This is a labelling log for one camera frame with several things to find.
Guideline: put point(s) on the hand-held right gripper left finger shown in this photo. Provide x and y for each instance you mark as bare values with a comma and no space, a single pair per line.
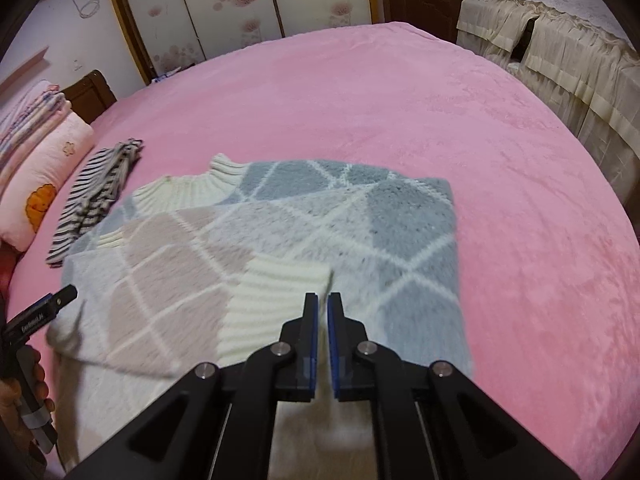
295,360

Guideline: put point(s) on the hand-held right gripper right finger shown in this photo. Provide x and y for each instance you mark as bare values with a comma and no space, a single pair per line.
350,360

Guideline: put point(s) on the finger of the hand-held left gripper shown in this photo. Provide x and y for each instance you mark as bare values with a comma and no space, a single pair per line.
64,295

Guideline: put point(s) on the diamond pattern knit sweater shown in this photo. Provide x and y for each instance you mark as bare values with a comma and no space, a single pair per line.
400,240

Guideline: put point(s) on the person's left hand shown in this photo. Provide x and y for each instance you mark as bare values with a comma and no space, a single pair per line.
42,380

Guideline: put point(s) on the black white striped garment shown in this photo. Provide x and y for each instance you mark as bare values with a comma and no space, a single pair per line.
95,195

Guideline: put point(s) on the folded striped blanket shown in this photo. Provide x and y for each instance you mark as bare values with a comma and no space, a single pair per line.
25,102

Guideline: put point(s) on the dark wooden headboard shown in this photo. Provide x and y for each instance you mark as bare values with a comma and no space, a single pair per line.
90,95

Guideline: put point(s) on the nightstand clutter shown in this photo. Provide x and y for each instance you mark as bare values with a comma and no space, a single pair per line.
172,72

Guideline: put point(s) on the pink bed blanket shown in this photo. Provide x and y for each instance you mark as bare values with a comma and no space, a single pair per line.
450,110

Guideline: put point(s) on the floral sliding door wardrobe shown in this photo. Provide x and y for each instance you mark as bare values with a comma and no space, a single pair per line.
240,5

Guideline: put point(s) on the cream lace covered furniture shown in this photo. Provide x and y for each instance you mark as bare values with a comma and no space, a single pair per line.
565,45

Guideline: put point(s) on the pink wall shelf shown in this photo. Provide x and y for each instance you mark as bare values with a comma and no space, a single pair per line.
25,70

